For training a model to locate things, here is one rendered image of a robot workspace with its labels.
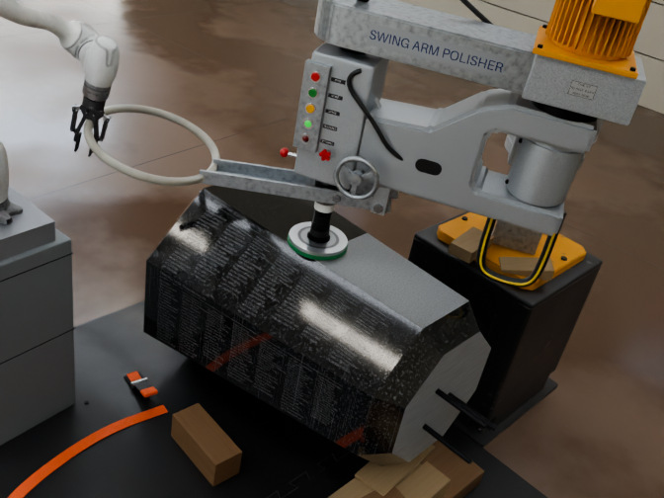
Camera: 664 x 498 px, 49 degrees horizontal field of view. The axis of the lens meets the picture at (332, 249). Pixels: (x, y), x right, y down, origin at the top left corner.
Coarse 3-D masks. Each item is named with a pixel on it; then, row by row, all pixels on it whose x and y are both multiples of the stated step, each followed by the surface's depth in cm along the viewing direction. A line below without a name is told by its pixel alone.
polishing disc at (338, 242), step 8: (296, 224) 269; (304, 224) 270; (296, 232) 264; (304, 232) 265; (336, 232) 269; (296, 240) 259; (304, 240) 260; (336, 240) 264; (344, 240) 265; (296, 248) 257; (304, 248) 256; (312, 248) 257; (320, 248) 258; (328, 248) 258; (336, 248) 259; (344, 248) 260; (328, 256) 256
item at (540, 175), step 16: (528, 144) 219; (544, 144) 216; (528, 160) 220; (544, 160) 217; (560, 160) 216; (576, 160) 218; (512, 176) 227; (528, 176) 221; (544, 176) 219; (560, 176) 219; (512, 192) 227; (528, 192) 223; (544, 192) 221; (560, 192) 223
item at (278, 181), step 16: (224, 160) 266; (208, 176) 258; (224, 176) 256; (240, 176) 255; (256, 176) 265; (272, 176) 263; (288, 176) 261; (272, 192) 253; (288, 192) 252; (304, 192) 250; (320, 192) 248; (336, 192) 246; (368, 208) 246
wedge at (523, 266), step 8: (504, 264) 291; (512, 264) 291; (520, 264) 291; (528, 264) 291; (536, 264) 291; (504, 272) 288; (512, 272) 288; (520, 272) 288; (528, 272) 287; (544, 272) 287; (552, 272) 286; (544, 280) 289
